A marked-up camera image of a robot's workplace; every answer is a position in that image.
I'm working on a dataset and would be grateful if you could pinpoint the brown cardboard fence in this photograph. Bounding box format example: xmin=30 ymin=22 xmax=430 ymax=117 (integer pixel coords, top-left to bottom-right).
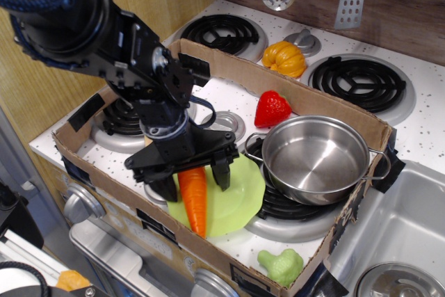
xmin=53 ymin=39 xmax=392 ymax=296

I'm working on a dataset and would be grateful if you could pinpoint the black cable bottom left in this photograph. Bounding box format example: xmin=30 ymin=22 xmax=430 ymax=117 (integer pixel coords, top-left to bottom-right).
xmin=0 ymin=261 xmax=49 ymax=297

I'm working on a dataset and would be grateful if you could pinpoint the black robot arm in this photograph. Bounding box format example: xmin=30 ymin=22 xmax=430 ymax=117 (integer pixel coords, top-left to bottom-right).
xmin=1 ymin=0 xmax=238 ymax=201

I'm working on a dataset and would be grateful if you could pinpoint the silver oven door handle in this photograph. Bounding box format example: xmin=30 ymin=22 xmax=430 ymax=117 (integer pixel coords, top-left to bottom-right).
xmin=70 ymin=220 xmax=175 ymax=296

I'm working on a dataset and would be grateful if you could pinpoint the silver toy sink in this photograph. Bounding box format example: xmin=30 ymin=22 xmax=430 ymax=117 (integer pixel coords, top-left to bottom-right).
xmin=328 ymin=161 xmax=444 ymax=296

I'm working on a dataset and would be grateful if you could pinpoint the back left black burner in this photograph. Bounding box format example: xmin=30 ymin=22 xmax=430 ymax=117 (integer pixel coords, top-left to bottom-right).
xmin=174 ymin=14 xmax=268 ymax=63

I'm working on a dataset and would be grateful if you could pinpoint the front left black burner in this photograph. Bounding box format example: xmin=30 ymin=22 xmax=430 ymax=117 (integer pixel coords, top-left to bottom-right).
xmin=90 ymin=99 xmax=145 ymax=154

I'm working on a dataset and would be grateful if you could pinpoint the black burner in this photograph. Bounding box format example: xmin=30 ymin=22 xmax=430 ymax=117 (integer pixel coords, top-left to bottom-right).
xmin=90 ymin=99 xmax=145 ymax=154
xmin=235 ymin=136 xmax=345 ymax=243
xmin=300 ymin=54 xmax=416 ymax=127
xmin=174 ymin=14 xmax=268 ymax=63

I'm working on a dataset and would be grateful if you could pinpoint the green toy broccoli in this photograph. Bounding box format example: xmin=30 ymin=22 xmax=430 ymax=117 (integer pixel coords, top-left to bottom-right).
xmin=257 ymin=248 xmax=304 ymax=288

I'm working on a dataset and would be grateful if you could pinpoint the light green plastic plate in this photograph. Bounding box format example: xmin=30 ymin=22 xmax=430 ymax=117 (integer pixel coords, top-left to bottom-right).
xmin=168 ymin=155 xmax=266 ymax=238

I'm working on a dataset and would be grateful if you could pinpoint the orange toy carrot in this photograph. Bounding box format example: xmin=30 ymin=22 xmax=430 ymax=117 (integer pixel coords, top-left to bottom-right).
xmin=178 ymin=167 xmax=207 ymax=238

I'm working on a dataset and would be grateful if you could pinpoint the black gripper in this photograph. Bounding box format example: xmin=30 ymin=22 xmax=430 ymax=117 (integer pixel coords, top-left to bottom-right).
xmin=124 ymin=126 xmax=239 ymax=202

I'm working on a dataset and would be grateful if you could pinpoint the silver oven dial right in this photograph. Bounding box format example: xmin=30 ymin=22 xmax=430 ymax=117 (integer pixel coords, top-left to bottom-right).
xmin=191 ymin=268 xmax=239 ymax=297

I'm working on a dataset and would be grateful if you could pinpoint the back right black burner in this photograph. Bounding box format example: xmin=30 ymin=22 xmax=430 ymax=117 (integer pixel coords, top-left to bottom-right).
xmin=300 ymin=54 xmax=416 ymax=127

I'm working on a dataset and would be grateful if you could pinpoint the hanging metal slotted spatula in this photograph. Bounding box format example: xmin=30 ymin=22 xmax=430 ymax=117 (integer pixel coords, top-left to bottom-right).
xmin=334 ymin=0 xmax=364 ymax=30

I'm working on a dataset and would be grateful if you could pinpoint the silver centre stove knob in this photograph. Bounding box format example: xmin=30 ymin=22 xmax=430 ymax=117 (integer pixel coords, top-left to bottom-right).
xmin=202 ymin=111 xmax=246 ymax=144

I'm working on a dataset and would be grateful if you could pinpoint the front right black burner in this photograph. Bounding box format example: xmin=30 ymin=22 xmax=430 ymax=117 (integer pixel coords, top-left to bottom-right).
xmin=235 ymin=136 xmax=345 ymax=243

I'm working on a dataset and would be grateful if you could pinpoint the yellow toy pumpkin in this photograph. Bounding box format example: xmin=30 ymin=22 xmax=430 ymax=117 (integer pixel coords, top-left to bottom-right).
xmin=261 ymin=41 xmax=307 ymax=78

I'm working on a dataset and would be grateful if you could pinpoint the silver sink drain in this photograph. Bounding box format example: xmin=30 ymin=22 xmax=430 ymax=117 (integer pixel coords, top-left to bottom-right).
xmin=354 ymin=262 xmax=444 ymax=296

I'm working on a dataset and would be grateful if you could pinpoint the silver oven dial left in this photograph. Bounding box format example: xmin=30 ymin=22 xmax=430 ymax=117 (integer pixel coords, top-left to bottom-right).
xmin=63 ymin=183 xmax=106 ymax=224

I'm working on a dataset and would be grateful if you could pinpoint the stainless steel pot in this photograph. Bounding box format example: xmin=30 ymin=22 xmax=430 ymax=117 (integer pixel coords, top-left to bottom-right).
xmin=246 ymin=115 xmax=391 ymax=206

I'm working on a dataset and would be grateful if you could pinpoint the orange object bottom left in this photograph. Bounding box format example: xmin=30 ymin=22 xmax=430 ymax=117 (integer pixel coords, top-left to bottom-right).
xmin=56 ymin=270 xmax=91 ymax=291

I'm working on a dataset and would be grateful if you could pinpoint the silver stove knob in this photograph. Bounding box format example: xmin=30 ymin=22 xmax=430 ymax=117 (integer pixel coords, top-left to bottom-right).
xmin=144 ymin=184 xmax=167 ymax=206
xmin=284 ymin=29 xmax=321 ymax=57
xmin=202 ymin=111 xmax=246 ymax=144

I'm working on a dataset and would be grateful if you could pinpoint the red toy strawberry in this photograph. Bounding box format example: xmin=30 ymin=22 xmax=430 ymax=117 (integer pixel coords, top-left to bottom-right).
xmin=254 ymin=90 xmax=292 ymax=128

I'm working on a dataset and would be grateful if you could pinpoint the silver oven dial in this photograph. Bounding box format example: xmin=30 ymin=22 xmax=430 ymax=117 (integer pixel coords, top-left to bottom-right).
xmin=191 ymin=268 xmax=239 ymax=297
xmin=63 ymin=183 xmax=106 ymax=224

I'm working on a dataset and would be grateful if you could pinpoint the silver front stove knob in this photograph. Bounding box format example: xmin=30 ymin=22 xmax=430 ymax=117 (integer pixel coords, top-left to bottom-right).
xmin=144 ymin=184 xmax=167 ymax=206

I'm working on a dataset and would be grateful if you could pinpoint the silver back stove knob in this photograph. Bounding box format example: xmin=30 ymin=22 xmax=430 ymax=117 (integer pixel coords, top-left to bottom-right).
xmin=284 ymin=29 xmax=321 ymax=57

